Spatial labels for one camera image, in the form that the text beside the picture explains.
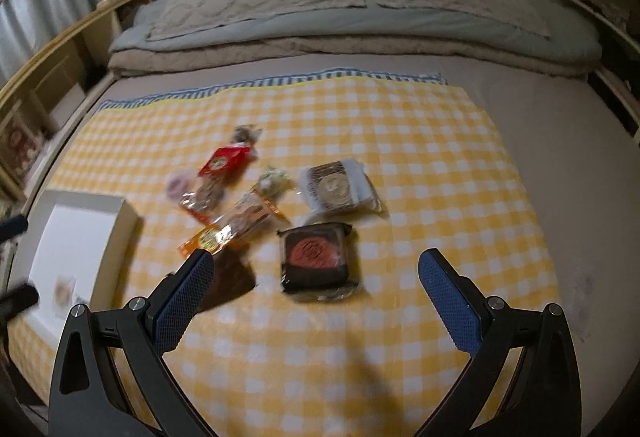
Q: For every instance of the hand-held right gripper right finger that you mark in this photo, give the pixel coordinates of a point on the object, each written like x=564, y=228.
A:
x=450, y=302

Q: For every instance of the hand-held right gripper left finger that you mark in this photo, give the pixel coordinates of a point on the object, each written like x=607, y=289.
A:
x=182, y=302

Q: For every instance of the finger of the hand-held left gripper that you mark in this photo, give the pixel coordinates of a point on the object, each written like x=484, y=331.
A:
x=17, y=301
x=11, y=228

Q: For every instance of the brown foil snack packet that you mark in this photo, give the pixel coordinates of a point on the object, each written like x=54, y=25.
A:
x=230, y=277

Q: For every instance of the white cardboard box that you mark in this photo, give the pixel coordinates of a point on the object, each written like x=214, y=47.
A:
x=70, y=237

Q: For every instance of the long orange-label cookie packet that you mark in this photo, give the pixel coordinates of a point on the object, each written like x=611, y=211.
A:
x=235, y=217

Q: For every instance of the pink donut clear packet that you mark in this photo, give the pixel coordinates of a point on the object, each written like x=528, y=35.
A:
x=177, y=182

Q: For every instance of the black tray red mooncake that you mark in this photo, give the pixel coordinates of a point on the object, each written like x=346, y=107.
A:
x=315, y=262

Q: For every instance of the green white candy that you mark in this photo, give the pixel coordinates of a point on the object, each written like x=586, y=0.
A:
x=272, y=182

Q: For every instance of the brown mooncake white-backed packet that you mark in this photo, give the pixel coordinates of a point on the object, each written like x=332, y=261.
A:
x=337, y=189

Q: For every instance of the clear box with plush toy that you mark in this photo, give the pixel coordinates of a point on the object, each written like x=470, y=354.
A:
x=17, y=144

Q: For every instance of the red-label cookie packet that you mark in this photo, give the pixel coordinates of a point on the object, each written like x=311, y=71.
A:
x=220, y=162

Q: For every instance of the yellow checked cloth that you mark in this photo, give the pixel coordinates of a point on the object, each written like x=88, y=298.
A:
x=400, y=142

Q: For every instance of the small brown wrapped snack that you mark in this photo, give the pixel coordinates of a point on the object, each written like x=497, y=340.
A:
x=246, y=134

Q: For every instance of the wooden bedside shelf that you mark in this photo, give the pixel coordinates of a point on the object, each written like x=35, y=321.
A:
x=65, y=32

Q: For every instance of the silver grey curtain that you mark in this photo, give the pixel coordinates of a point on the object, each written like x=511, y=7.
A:
x=30, y=12

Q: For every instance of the beige folded blanket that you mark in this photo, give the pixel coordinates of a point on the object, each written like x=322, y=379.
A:
x=350, y=57

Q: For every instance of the grey-blue folded blanket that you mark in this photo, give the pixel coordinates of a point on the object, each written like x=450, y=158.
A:
x=310, y=29

